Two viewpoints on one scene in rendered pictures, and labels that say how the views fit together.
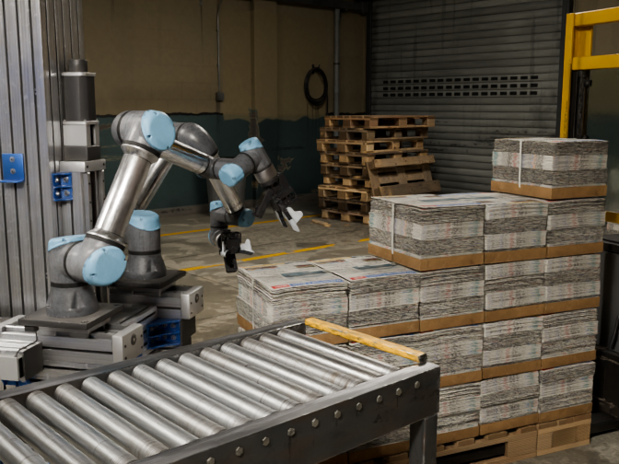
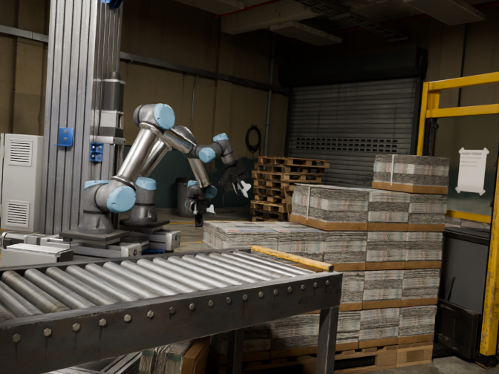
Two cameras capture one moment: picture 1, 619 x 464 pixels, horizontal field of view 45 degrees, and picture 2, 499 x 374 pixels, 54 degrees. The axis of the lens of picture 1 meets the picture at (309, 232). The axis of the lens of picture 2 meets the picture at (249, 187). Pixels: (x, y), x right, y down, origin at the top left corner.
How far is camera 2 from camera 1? 26 cm
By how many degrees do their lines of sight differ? 7
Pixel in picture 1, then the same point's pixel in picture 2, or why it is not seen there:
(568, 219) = (422, 207)
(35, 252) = (73, 194)
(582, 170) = (432, 176)
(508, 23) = (379, 106)
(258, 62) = (217, 119)
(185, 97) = not seen: hidden behind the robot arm
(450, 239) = (346, 211)
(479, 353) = (361, 291)
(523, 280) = (392, 244)
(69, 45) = (110, 64)
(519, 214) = (390, 200)
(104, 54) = not seen: hidden behind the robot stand
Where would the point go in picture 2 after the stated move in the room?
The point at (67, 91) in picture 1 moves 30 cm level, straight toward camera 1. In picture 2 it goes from (106, 91) to (109, 83)
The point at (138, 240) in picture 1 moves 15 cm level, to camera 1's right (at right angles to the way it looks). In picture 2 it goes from (141, 196) to (169, 197)
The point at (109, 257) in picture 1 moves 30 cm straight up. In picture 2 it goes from (125, 193) to (129, 121)
